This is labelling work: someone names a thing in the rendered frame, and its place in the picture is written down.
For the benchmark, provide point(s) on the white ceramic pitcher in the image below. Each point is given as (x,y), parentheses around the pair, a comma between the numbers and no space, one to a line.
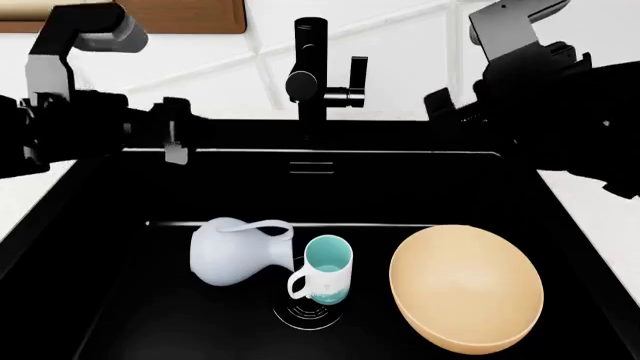
(230,255)

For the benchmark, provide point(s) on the beige round bowl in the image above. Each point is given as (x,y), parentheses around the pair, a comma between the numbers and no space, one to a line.
(465,288)

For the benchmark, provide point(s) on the black kitchen sink basin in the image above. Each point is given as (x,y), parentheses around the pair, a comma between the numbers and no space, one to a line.
(150,195)

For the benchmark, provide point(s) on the black kitchen faucet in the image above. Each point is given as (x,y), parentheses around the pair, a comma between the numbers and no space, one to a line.
(311,56)

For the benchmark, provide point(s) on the round sink drain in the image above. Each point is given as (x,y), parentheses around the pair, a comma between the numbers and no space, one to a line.
(305,315)

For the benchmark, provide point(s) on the brown wooden cutting board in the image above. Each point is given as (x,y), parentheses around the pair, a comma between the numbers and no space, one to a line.
(180,17)

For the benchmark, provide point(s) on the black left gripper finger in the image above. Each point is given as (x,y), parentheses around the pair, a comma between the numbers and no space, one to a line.
(177,152)

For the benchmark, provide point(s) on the white mug teal inside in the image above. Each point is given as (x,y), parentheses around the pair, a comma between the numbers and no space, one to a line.
(327,279)

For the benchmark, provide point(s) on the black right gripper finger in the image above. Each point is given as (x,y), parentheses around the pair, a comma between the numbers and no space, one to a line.
(442,105)

